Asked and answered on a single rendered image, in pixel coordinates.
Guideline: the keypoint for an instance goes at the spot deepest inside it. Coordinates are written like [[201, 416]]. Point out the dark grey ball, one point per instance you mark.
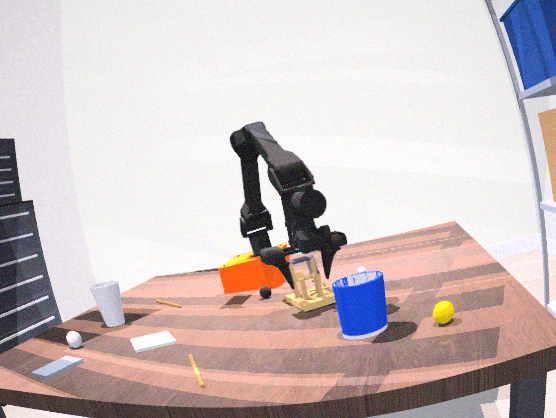
[[265, 292]]

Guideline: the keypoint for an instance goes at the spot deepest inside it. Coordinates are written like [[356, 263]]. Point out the blue mug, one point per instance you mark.
[[361, 304]]

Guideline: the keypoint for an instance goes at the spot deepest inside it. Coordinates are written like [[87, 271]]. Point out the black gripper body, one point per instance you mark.
[[276, 255]]

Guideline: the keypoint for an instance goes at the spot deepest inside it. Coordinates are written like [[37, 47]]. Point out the white ball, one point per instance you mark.
[[74, 339]]

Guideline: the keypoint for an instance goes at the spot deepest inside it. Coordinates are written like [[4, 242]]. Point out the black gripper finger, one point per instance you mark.
[[285, 270], [327, 259]]

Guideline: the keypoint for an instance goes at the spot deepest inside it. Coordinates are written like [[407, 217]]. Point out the yellow ball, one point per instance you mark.
[[443, 312]]

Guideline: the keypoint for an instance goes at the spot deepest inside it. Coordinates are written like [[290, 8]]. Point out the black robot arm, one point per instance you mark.
[[286, 172]]

